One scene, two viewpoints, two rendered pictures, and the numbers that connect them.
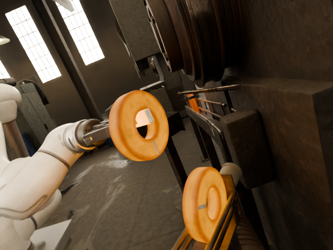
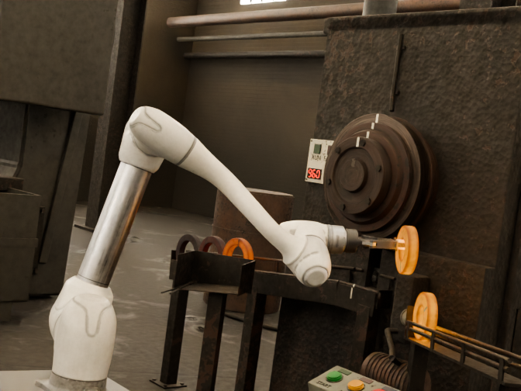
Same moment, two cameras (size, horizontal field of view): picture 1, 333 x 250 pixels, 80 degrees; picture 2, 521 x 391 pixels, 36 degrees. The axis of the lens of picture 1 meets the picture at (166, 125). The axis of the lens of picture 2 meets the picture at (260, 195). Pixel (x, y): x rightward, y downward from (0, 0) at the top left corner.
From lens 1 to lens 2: 241 cm
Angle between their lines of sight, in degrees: 45
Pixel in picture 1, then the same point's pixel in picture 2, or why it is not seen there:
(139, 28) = (41, 31)
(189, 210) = (433, 308)
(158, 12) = (386, 165)
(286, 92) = (467, 264)
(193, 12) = (420, 187)
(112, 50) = not seen: outside the picture
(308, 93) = (484, 268)
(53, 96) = not seen: outside the picture
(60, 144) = (325, 237)
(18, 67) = not seen: outside the picture
